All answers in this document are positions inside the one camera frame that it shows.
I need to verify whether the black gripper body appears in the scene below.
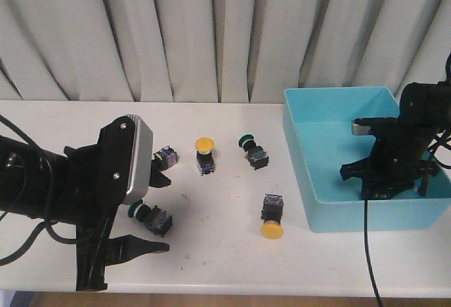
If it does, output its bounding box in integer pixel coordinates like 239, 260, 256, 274
340, 117, 440, 200
63, 116, 136, 292

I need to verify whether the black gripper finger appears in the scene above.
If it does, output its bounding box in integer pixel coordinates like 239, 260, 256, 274
417, 175, 428, 197
149, 158, 172, 188
105, 234, 170, 265

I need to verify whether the yellow push button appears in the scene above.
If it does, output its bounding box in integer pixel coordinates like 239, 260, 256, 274
194, 137, 216, 176
261, 194, 284, 239

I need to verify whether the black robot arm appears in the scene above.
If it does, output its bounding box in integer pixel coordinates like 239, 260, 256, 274
1, 115, 171, 292
340, 62, 450, 201

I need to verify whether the blue plastic box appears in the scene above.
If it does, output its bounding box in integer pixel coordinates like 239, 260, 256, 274
283, 87, 450, 232

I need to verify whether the red push button left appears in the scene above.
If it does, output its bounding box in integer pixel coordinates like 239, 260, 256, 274
152, 146, 178, 171

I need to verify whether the green push button front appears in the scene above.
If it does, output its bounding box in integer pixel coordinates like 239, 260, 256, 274
128, 199, 173, 237

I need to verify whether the green push button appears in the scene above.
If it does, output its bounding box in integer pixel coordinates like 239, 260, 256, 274
128, 199, 173, 237
238, 134, 269, 170

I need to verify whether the green push button rear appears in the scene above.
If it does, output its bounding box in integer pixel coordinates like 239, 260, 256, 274
238, 134, 269, 170

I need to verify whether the yellow push button front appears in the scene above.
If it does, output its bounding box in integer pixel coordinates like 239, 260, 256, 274
261, 194, 284, 239

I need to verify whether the grey pleated curtain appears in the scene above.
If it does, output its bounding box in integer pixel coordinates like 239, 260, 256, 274
1, 0, 450, 103

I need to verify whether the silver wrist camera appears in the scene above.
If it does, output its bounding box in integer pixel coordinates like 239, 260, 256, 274
123, 114, 153, 206
352, 118, 373, 136

